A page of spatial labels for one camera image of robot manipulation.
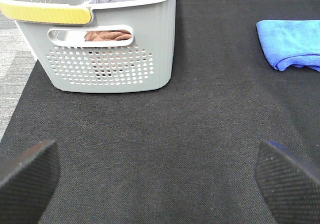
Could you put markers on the brown towel in basket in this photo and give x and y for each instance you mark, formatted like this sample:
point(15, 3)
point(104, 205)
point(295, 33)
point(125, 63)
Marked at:
point(119, 35)

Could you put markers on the grey perforated laundry basket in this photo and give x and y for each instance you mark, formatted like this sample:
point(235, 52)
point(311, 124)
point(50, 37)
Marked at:
point(141, 63)

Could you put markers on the yellow basket handle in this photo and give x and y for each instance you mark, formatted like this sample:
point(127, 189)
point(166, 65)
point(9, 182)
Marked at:
point(45, 12)

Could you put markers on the blue folded towel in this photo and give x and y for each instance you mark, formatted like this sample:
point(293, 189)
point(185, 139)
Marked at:
point(287, 43)

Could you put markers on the black fabric table mat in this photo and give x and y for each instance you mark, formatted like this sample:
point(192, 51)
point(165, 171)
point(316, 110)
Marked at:
point(184, 153)

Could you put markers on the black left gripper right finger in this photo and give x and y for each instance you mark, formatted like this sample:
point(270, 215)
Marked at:
point(288, 183)

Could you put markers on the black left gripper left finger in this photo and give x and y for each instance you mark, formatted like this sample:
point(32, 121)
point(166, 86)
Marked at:
point(28, 183)

